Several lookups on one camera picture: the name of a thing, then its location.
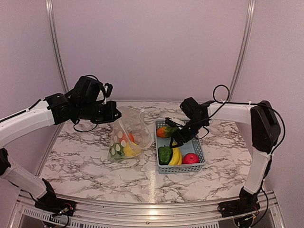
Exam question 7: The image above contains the aluminium frame post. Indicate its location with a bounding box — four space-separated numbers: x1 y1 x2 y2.
228 0 256 101
45 0 74 105

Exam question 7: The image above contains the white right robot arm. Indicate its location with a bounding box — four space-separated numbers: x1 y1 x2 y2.
170 97 281 213

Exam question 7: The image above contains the right aluminium frame post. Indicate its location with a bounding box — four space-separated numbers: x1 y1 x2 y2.
228 0 256 101

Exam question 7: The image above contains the left aluminium frame post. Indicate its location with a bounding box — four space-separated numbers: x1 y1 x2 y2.
45 0 74 105

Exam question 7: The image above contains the orange toy orange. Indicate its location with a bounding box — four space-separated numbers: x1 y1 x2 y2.
120 133 134 142

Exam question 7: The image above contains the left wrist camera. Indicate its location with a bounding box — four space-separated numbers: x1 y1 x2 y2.
101 83 113 105

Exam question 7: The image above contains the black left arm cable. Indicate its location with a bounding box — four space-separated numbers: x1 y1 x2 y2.
0 75 106 133

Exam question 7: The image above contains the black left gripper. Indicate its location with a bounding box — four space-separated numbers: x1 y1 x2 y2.
77 100 121 124

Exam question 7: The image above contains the grey plastic basket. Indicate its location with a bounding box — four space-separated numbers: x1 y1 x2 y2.
154 119 206 174

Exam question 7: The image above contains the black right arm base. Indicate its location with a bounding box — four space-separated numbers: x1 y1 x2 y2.
218 187 261 218

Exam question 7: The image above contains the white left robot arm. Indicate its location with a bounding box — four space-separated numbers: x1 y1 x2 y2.
0 75 122 211

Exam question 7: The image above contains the clear zip top bag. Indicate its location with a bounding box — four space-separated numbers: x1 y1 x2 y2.
108 106 152 162

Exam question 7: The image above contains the green toy bell pepper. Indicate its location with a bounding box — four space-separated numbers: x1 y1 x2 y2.
158 146 173 165

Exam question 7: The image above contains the green toy watermelon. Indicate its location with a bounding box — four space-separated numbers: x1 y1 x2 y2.
109 143 125 161

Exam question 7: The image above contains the red toy apple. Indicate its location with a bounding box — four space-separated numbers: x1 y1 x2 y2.
182 153 200 164

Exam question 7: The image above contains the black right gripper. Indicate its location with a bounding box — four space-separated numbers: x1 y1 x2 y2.
169 117 207 148

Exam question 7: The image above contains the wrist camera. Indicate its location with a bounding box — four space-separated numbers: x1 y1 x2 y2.
101 83 113 105
165 117 185 127

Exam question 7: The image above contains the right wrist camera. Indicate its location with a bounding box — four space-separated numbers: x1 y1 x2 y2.
165 117 185 127

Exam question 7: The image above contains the green orange toy mango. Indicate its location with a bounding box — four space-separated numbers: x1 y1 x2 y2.
156 126 178 138

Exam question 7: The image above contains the aluminium front rail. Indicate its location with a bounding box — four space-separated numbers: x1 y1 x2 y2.
7 187 285 228

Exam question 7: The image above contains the yellow toy banana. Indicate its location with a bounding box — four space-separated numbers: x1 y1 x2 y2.
168 147 183 166

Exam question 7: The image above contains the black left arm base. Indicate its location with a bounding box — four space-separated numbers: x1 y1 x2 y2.
35 179 76 216

